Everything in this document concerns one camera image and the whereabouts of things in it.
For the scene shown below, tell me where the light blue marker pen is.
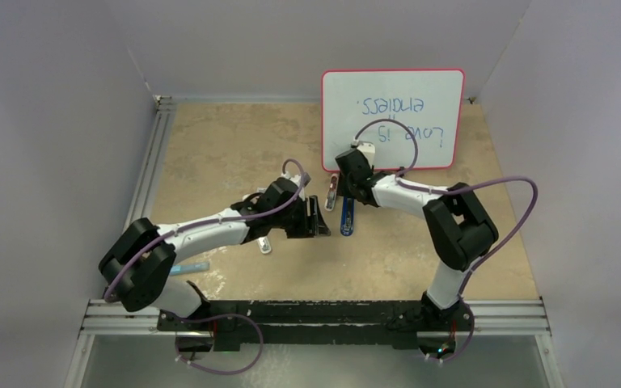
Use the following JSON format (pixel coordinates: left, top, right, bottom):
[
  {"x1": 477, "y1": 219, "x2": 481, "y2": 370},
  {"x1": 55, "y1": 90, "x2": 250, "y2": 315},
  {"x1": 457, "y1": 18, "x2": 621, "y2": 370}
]
[{"x1": 170, "y1": 262, "x2": 210, "y2": 276}]

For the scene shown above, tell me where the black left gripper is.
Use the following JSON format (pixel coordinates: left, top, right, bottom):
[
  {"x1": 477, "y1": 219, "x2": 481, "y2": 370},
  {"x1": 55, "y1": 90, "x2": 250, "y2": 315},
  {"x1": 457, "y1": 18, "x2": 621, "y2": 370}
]
[{"x1": 271, "y1": 196, "x2": 328, "y2": 238}]

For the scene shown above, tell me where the left aluminium rail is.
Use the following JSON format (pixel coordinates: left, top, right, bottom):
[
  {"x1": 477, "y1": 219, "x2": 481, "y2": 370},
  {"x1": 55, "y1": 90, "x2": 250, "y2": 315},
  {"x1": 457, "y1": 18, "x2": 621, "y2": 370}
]
[{"x1": 124, "y1": 96, "x2": 179, "y2": 227}]

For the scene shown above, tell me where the blue lighter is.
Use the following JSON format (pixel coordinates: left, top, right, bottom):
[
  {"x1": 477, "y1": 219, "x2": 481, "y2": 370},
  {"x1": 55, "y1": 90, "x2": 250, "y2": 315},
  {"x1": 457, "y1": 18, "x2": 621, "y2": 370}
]
[{"x1": 340, "y1": 197, "x2": 355, "y2": 237}]

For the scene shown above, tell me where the pink white eraser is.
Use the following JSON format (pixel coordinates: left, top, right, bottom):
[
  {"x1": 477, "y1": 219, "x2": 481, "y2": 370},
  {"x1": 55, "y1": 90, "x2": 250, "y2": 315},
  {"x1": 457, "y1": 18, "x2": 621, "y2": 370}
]
[{"x1": 324, "y1": 173, "x2": 339, "y2": 212}]

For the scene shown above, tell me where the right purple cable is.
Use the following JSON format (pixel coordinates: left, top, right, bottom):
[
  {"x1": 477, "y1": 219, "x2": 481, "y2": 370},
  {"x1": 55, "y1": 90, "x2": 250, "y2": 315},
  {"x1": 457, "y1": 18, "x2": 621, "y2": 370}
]
[{"x1": 352, "y1": 118, "x2": 540, "y2": 364}]

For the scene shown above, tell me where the front aluminium rail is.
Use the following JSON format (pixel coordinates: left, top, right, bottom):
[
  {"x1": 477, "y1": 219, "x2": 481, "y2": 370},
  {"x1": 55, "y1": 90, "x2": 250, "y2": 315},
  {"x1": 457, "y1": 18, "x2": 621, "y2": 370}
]
[{"x1": 81, "y1": 300, "x2": 551, "y2": 335}]

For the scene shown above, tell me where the aluminium rail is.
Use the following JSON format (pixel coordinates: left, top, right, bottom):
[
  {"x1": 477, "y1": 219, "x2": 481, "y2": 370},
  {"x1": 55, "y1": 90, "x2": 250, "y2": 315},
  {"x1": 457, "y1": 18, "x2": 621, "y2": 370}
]
[
  {"x1": 124, "y1": 96, "x2": 179, "y2": 227},
  {"x1": 81, "y1": 300, "x2": 551, "y2": 335}
]

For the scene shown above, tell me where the pink framed whiteboard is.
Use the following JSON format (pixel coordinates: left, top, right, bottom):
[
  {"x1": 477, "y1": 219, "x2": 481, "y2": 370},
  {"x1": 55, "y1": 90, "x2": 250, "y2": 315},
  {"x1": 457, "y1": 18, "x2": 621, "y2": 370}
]
[{"x1": 321, "y1": 68, "x2": 466, "y2": 172}]

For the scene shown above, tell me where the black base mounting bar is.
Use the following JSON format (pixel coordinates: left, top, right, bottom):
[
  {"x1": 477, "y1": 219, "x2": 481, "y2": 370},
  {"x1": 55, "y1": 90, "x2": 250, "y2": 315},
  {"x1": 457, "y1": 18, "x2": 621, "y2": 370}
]
[{"x1": 157, "y1": 299, "x2": 474, "y2": 353}]

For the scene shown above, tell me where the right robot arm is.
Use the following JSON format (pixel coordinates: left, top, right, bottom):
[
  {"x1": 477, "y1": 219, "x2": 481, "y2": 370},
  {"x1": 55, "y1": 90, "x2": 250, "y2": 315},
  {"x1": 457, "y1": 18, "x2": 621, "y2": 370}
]
[{"x1": 335, "y1": 145, "x2": 499, "y2": 329}]

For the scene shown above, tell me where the purple cable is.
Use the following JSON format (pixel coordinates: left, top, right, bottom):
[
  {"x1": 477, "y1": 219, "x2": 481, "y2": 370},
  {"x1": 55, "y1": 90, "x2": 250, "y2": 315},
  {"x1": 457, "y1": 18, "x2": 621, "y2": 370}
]
[
  {"x1": 352, "y1": 118, "x2": 540, "y2": 364},
  {"x1": 102, "y1": 158, "x2": 267, "y2": 375}
]

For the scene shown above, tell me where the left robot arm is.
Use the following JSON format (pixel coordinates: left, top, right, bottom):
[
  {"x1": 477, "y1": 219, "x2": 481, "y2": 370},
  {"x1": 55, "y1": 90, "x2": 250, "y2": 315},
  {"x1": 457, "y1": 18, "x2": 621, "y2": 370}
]
[{"x1": 99, "y1": 175, "x2": 331, "y2": 331}]

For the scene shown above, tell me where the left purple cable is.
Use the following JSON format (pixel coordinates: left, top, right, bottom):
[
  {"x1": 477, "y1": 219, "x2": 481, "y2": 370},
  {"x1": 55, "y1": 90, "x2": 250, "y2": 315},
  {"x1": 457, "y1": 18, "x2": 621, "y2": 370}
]
[{"x1": 102, "y1": 158, "x2": 267, "y2": 375}]

